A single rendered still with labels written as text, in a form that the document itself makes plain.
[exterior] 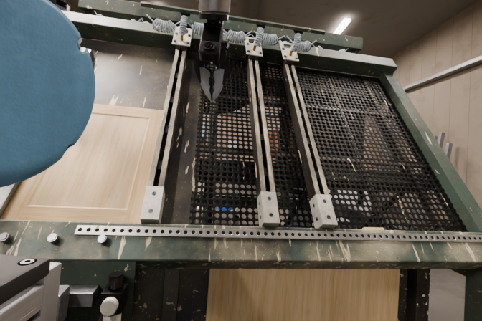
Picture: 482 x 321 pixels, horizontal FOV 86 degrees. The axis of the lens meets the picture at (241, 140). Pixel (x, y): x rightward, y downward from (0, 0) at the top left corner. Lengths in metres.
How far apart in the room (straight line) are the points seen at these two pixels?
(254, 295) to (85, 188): 0.81
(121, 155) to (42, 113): 0.97
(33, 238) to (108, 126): 0.50
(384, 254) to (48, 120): 1.12
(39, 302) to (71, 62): 0.35
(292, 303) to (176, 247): 0.64
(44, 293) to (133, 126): 0.88
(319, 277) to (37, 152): 1.27
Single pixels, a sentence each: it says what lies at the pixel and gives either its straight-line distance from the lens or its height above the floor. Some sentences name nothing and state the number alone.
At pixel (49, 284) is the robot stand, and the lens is 0.49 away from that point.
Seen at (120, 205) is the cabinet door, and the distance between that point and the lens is 1.05.
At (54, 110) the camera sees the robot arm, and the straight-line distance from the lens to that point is 0.20.
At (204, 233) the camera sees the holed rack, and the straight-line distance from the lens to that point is 0.94.
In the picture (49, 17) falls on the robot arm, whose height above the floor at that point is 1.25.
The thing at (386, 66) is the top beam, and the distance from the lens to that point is 2.06.
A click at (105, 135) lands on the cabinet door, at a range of 1.25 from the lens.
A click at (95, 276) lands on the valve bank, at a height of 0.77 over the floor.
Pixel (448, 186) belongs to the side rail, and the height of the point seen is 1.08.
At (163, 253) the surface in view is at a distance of 0.93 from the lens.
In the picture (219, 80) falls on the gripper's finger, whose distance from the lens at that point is 0.68.
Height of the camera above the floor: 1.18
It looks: 2 degrees up
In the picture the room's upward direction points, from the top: 4 degrees clockwise
